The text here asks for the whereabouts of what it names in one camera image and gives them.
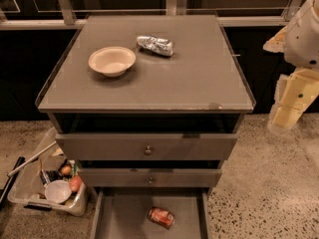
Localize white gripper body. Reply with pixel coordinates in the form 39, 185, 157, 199
284, 3, 319, 69

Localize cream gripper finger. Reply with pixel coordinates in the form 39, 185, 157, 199
267, 68, 319, 132
263, 27, 287, 53

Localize red coke can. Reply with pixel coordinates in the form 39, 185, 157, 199
148, 207, 174, 229

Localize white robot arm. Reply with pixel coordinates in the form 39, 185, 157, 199
263, 0, 319, 132

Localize grey drawer cabinet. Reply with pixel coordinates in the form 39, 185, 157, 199
34, 14, 257, 239

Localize top grey drawer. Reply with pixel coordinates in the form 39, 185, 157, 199
56, 133, 237, 160

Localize open bottom grey drawer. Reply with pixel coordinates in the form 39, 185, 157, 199
90, 187, 211, 239

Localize middle grey drawer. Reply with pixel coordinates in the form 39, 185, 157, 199
79, 168, 221, 188

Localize dark can in bin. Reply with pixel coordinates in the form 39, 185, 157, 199
40, 170, 62, 187

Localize crumpled silver foil bag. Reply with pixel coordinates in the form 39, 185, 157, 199
136, 35, 174, 57

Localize beige paper bowl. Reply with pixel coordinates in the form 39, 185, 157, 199
88, 47, 136, 77

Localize red apple in bin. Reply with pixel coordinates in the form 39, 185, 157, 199
69, 175, 82, 192

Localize orange fruit in bin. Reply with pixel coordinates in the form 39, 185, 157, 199
61, 165, 72, 176

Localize white bowl in bin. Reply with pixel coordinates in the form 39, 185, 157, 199
45, 180, 72, 204

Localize clear plastic storage bin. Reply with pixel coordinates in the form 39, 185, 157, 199
7, 126, 89, 217

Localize metal window railing frame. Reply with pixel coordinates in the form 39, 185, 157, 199
0, 0, 306, 30

